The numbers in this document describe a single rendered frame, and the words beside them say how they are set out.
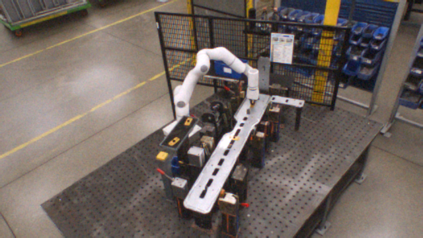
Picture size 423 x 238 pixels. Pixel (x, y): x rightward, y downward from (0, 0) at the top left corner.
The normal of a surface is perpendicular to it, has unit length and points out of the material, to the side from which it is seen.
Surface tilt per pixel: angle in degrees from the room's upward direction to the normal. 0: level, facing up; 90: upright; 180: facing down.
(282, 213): 0
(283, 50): 90
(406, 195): 0
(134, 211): 0
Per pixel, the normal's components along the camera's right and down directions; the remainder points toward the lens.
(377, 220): -0.07, -0.79
